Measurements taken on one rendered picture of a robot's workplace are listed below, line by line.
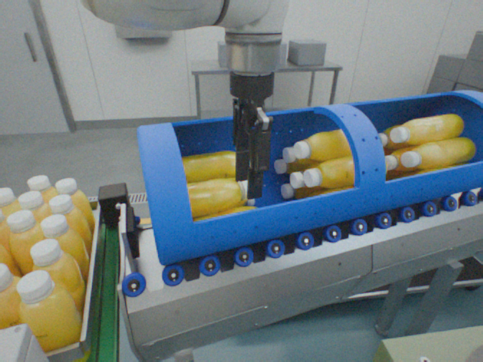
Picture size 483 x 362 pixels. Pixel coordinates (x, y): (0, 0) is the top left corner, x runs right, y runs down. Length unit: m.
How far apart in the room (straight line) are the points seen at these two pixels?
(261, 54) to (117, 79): 3.69
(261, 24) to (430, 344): 0.47
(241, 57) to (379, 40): 4.24
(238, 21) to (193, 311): 0.55
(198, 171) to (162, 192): 0.17
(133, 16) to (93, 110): 3.93
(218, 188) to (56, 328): 0.33
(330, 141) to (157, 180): 0.39
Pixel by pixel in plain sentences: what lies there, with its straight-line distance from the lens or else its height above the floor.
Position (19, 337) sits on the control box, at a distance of 0.45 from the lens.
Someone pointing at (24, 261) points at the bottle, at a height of 1.01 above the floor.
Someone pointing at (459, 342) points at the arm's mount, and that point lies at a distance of 0.50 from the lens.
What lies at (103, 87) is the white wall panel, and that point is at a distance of 4.16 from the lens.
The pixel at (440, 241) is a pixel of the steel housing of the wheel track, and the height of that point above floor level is 0.86.
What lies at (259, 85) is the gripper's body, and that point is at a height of 1.32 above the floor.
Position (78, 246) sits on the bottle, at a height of 1.03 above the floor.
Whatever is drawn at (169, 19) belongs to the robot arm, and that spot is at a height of 1.41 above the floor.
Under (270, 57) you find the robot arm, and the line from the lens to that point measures 0.47.
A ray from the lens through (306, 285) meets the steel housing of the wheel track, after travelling 0.76.
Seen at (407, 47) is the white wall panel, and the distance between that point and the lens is 4.92.
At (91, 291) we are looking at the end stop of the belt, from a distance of 0.63.
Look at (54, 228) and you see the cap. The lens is 0.61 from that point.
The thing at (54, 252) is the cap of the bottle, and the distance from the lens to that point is 0.56.
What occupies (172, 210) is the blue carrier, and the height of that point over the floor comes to 1.14.
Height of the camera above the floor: 1.42
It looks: 30 degrees down
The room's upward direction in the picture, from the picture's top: straight up
